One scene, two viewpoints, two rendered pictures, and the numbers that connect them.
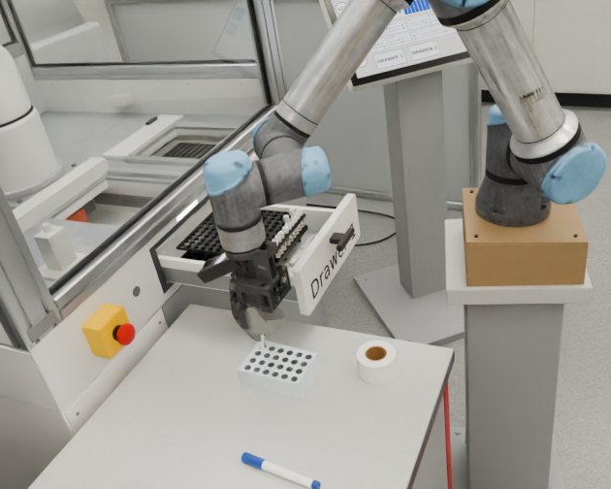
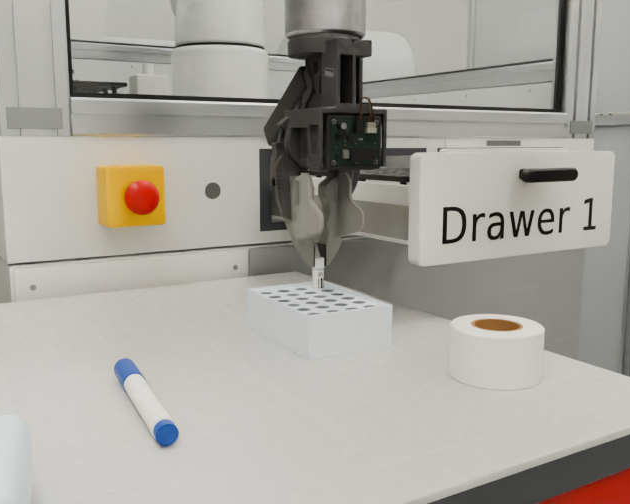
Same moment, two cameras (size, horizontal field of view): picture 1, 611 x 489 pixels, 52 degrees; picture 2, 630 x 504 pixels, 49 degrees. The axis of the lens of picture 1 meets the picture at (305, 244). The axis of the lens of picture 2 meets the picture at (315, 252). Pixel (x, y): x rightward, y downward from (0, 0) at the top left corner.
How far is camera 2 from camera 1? 0.73 m
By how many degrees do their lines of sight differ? 36
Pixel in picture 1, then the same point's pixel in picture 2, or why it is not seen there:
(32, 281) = (50, 52)
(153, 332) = (218, 273)
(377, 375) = (475, 361)
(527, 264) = not seen: outside the picture
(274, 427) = (223, 368)
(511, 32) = not seen: outside the picture
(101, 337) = (105, 181)
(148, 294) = (232, 211)
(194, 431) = (118, 337)
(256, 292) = (306, 121)
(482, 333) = not seen: outside the picture
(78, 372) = (62, 227)
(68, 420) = (14, 287)
